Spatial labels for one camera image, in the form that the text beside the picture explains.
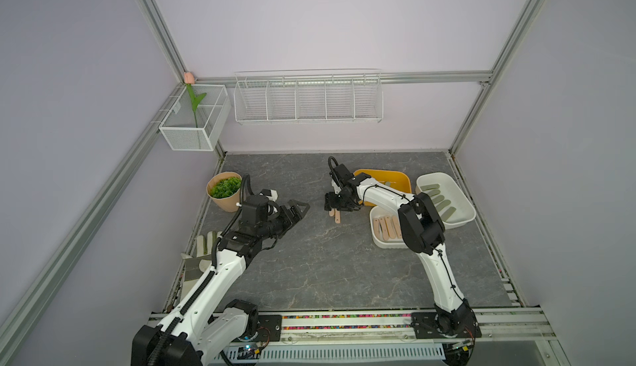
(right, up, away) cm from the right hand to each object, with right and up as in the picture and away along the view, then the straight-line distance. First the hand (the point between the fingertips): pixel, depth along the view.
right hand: (330, 206), depth 100 cm
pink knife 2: (+16, 0, -39) cm, 42 cm away
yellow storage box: (+30, +10, +8) cm, 32 cm away
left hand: (-8, 0, -22) cm, 24 cm away
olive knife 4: (+47, 0, +3) cm, 47 cm away
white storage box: (+51, 0, +2) cm, 51 cm away
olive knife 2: (+45, +5, +6) cm, 46 cm away
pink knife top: (+1, -3, -1) cm, 3 cm away
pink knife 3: (+3, -4, -3) cm, 6 cm away
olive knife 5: (+48, -3, -1) cm, 48 cm away
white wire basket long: (-7, +45, -1) cm, 45 cm away
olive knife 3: (+45, +3, +4) cm, 46 cm away
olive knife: (+44, +8, +6) cm, 45 cm away
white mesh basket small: (-54, +31, -13) cm, 63 cm away
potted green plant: (-41, +7, -6) cm, 42 cm away
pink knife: (+18, -6, -4) cm, 20 cm away
